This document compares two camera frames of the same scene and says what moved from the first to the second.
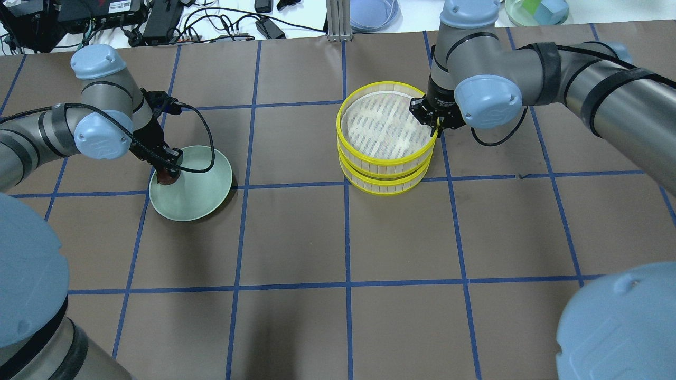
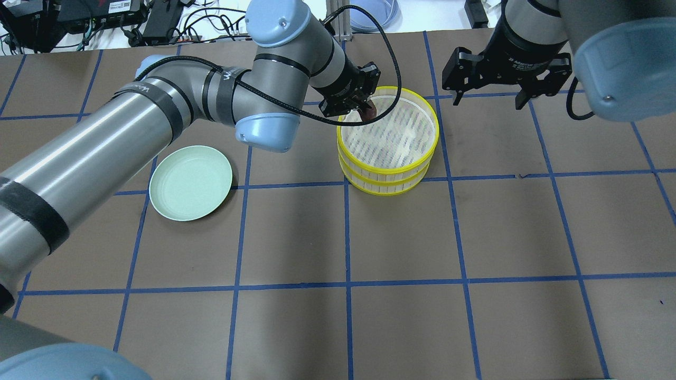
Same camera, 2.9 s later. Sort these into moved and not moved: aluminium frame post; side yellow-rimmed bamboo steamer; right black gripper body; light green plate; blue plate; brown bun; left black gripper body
Moved: left black gripper body; brown bun; right black gripper body
Not moved: side yellow-rimmed bamboo steamer; blue plate; aluminium frame post; light green plate
